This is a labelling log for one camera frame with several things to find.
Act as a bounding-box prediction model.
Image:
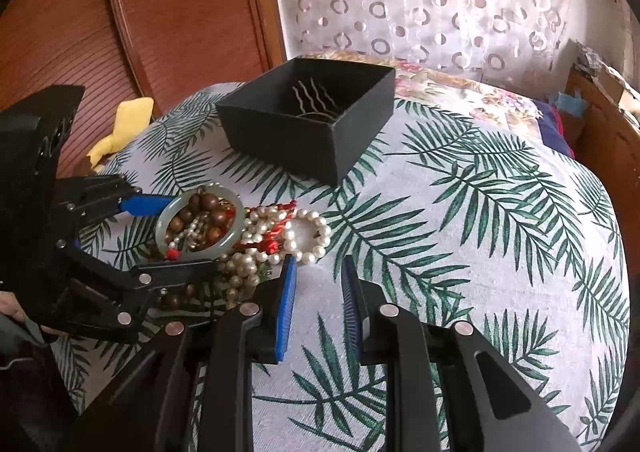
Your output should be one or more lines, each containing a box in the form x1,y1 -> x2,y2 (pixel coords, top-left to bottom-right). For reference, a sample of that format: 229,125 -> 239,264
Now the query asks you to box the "large white pearl necklace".
214,205 -> 333,311

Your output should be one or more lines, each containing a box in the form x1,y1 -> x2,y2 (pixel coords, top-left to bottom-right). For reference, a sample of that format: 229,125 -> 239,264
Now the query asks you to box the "green jade bangle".
154,183 -> 245,261

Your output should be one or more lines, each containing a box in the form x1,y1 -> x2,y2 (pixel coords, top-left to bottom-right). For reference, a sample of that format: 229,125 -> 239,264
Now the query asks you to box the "brown wooden bead bracelet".
150,183 -> 239,313

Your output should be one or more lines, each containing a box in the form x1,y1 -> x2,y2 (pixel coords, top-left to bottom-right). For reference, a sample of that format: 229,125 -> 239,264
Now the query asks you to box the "purple crystal flower hairpin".
292,78 -> 343,123

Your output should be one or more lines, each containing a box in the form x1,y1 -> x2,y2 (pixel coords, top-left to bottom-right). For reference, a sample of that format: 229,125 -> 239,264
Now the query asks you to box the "black open jewelry box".
216,58 -> 396,187

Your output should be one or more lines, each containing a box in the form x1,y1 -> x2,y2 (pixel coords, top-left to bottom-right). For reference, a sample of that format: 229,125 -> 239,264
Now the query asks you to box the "person's left hand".
0,291 -> 65,336

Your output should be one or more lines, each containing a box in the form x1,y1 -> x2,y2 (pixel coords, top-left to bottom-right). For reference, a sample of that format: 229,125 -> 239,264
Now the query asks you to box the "yellow plush toy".
87,97 -> 154,171

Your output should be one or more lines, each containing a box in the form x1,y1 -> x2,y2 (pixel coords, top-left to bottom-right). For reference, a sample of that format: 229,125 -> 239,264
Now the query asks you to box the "palm leaf printed cloth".
107,84 -> 630,451

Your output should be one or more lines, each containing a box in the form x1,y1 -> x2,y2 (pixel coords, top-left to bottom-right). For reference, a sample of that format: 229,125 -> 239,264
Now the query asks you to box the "floral bed quilt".
303,50 -> 542,143

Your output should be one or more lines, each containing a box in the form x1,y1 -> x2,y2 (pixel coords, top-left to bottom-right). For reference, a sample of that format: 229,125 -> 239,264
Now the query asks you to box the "navy blue blanket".
534,100 -> 575,159

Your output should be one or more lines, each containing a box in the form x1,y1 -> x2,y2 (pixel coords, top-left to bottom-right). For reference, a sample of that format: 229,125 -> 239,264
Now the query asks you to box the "blue bag by cabinet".
547,90 -> 588,117

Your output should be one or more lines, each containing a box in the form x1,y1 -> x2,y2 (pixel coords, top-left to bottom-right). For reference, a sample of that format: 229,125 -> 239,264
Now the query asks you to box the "wooden side cabinet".
565,69 -> 640,277

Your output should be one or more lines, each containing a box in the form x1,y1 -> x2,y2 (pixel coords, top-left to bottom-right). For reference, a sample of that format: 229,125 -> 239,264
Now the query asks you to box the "cardboard box on cabinet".
597,66 -> 626,105

